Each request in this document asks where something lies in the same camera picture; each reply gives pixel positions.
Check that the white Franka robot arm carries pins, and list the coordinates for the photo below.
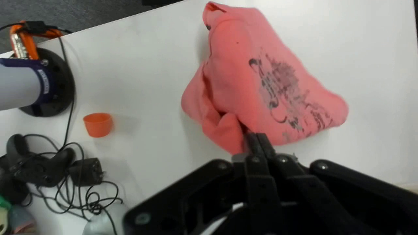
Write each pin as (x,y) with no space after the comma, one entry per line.
(20,85)

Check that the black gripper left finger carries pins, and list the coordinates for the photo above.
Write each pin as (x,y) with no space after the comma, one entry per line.
(235,200)

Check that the black power adapter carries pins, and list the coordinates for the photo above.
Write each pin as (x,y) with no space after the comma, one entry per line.
(86,171)

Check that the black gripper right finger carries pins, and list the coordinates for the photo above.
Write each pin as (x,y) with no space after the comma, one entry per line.
(330,200)

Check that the black handheld controller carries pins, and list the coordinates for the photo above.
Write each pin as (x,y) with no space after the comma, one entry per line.
(30,164)

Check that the green toy vegetable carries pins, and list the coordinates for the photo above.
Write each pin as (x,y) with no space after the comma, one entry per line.
(2,213)

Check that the pink printed sweatshirt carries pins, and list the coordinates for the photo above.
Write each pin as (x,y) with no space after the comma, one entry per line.
(261,82)

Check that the orange cup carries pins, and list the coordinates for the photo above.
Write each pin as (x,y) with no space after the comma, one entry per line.
(98,124)

